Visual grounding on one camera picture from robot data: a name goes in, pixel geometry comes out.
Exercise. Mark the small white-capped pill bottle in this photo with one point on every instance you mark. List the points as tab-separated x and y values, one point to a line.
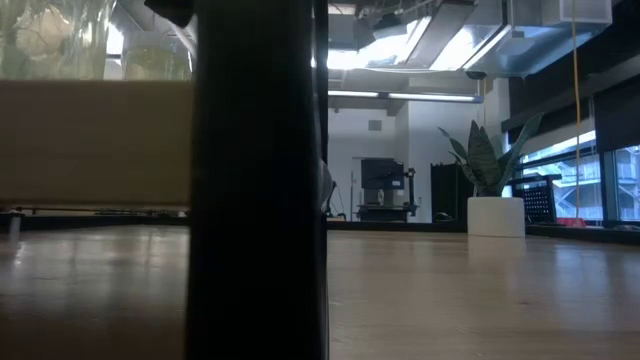
157	62

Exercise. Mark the grey curved object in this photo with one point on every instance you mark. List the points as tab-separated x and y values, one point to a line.
326	182

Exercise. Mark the black machine on stand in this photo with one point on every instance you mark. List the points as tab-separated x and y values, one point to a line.
382	175

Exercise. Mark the bright ceiling light panel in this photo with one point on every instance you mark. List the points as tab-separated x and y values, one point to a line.
345	59

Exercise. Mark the black dome-shaped object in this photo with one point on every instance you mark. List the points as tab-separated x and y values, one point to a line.
442	217

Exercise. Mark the black cabinet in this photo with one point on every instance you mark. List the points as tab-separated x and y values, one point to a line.
450	192

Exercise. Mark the long ceiling tube light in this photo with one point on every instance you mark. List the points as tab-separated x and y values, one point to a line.
425	96

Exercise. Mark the snake plant in white pot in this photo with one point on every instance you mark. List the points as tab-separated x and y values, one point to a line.
495	217

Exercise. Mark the black mesh chair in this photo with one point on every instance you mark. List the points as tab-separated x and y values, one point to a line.
540	200

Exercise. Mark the red low object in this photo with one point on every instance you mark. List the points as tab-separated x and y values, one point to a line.
570	222

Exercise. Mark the glass window row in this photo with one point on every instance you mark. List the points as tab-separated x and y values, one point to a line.
627	185

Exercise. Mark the grey wall vent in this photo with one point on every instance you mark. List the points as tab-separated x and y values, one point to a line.
375	125

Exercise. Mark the black ceiling dome camera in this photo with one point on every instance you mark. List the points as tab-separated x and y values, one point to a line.
476	75

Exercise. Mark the black aluminium table frame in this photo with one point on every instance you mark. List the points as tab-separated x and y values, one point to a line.
100	221

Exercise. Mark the large silver ventilation duct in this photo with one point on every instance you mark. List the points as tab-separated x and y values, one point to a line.
525	40

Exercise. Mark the grey metal post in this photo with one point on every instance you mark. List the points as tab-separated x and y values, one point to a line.
14	226

